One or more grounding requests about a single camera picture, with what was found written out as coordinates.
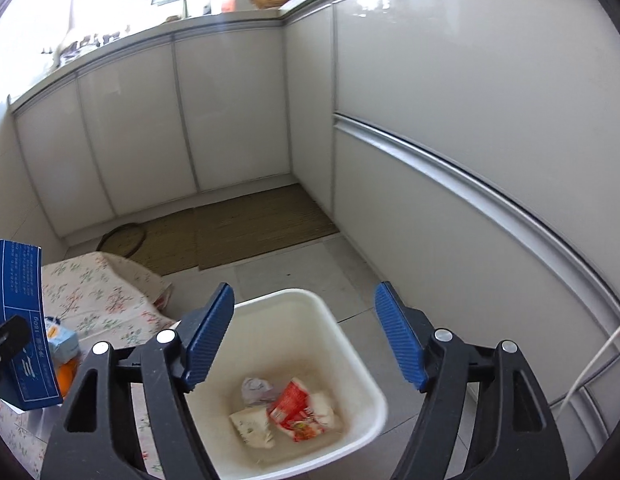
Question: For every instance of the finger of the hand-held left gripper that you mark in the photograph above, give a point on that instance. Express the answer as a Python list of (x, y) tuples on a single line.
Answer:
[(7, 341)]

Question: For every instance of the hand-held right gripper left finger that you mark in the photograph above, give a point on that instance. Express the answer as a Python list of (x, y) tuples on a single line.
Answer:
[(207, 340)]

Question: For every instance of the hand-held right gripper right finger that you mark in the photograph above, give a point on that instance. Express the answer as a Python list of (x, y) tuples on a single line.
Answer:
[(397, 340)]

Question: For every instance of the blue cardboard box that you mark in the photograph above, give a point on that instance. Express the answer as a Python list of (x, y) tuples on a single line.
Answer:
[(20, 310)]

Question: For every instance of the light blue drink carton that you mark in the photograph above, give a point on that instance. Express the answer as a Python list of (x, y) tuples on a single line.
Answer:
[(62, 342)]

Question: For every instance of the orange peel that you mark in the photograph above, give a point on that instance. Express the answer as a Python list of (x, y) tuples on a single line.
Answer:
[(66, 377)]

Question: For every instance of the white plastic bin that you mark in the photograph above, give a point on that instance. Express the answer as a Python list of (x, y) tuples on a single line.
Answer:
[(300, 330)]

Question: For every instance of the white paper cup green print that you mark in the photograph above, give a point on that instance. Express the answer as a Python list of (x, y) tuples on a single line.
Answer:
[(252, 425)]

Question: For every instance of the red instant noodle bowl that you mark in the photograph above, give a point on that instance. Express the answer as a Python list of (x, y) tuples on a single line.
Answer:
[(290, 402)]

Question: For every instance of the floral tablecloth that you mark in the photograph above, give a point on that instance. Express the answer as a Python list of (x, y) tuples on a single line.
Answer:
[(100, 300)]

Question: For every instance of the brown woven floor mat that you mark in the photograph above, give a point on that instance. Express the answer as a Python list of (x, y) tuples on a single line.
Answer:
[(250, 230)]

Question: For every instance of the dark round hoop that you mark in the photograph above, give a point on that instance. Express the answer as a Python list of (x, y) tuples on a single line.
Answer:
[(144, 240)]

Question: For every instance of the white kitchen cabinet run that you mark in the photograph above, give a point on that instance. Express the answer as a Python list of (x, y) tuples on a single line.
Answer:
[(440, 110)]

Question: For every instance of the orange packet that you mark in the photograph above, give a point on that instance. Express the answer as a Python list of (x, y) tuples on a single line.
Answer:
[(228, 5)]

